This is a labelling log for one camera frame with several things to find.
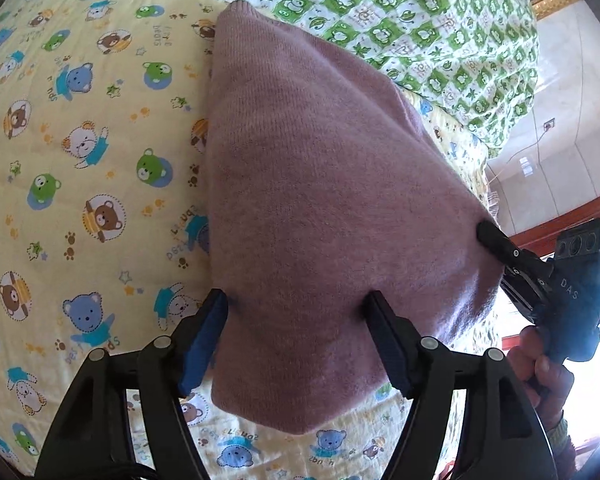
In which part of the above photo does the person's right forearm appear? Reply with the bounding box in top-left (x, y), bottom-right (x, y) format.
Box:
top-left (542, 409), bottom-right (583, 480)

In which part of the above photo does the purple knitted sweater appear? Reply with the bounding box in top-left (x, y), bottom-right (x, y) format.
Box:
top-left (200, 1), bottom-right (506, 436)

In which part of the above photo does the red wooden furniture edge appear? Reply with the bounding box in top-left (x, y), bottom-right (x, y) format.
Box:
top-left (500, 195), bottom-right (600, 263)

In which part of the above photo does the thin charger cable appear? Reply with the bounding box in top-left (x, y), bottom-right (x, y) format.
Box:
top-left (487, 129), bottom-right (548, 183)

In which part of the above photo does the person's right hand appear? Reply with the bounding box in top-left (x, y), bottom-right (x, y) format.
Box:
top-left (507, 327), bottom-right (577, 427)

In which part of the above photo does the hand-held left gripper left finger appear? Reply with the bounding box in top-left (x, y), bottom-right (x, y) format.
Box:
top-left (37, 287), bottom-right (230, 480)

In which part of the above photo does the yellow bear-print bedsheet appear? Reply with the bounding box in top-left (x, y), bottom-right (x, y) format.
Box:
top-left (0, 0), bottom-right (503, 480)

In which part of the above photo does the green checked quilt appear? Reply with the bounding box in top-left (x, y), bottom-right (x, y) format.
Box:
top-left (30, 0), bottom-right (540, 150)

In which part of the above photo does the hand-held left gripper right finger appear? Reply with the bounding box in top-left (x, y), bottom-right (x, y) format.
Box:
top-left (360, 290), bottom-right (553, 480)

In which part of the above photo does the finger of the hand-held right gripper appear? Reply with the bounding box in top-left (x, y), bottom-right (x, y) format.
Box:
top-left (476, 220), bottom-right (533, 273)
top-left (500, 267), bottom-right (542, 323)

